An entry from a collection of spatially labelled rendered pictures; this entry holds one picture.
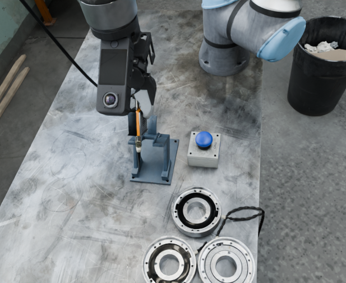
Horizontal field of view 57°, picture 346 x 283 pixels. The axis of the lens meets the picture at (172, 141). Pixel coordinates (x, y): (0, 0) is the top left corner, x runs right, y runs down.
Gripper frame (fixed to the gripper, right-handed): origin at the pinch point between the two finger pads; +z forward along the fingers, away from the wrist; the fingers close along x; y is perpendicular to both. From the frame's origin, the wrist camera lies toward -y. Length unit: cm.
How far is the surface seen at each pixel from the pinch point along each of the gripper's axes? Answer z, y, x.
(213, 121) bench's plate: 19.9, 15.4, -12.9
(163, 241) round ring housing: 17.0, -18.0, -6.2
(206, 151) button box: 15.4, 3.2, -12.4
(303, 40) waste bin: 66, 109, -50
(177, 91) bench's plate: 20.0, 25.5, -1.6
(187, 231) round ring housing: 16.0, -15.8, -10.7
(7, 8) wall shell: 73, 147, 148
